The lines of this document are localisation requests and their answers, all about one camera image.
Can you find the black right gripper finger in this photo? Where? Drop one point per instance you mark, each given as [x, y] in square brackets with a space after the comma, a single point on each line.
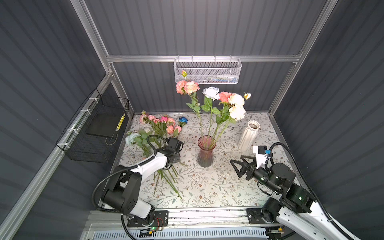
[249, 160]
[240, 167]

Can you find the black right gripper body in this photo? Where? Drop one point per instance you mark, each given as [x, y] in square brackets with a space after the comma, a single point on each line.
[260, 175]

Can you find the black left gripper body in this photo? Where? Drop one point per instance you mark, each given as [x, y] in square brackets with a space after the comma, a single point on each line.
[177, 157]

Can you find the bunch of artificial flowers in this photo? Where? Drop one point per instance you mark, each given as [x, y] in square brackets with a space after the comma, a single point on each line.
[157, 134]

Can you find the white ribbed ceramic vase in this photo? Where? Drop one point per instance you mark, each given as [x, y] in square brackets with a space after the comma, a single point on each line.
[248, 136]

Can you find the pink glass vase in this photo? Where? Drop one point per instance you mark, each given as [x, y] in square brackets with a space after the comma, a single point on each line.
[207, 145]

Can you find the cream rose stem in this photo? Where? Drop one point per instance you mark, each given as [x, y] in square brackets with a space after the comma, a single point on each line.
[228, 114]

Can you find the cream pink rose spray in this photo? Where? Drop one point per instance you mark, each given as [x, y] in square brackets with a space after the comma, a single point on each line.
[234, 98]

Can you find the white rose stem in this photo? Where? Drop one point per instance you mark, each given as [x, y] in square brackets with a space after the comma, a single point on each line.
[212, 94]

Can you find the pink carnation stem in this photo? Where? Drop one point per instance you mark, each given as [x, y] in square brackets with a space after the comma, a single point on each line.
[189, 88]

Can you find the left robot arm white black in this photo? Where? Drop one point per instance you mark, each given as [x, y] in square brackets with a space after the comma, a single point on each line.
[122, 186]

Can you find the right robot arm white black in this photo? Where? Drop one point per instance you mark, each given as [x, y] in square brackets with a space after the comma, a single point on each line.
[296, 208]

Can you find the blue artificial rose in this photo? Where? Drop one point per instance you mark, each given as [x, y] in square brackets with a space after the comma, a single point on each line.
[183, 120]

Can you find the floral patterned table mat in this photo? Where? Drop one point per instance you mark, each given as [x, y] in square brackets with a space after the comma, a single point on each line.
[188, 185]

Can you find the items in white basket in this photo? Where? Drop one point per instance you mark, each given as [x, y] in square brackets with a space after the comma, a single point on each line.
[230, 79]

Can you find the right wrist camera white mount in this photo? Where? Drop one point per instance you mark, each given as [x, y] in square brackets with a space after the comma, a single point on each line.
[261, 154]

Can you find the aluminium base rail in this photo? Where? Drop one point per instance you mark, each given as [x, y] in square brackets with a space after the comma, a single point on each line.
[220, 217]

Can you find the white wire mesh basket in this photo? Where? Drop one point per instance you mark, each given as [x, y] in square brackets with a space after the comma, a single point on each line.
[207, 67]

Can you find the black wire basket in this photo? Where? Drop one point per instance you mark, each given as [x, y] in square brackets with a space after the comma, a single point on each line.
[93, 137]

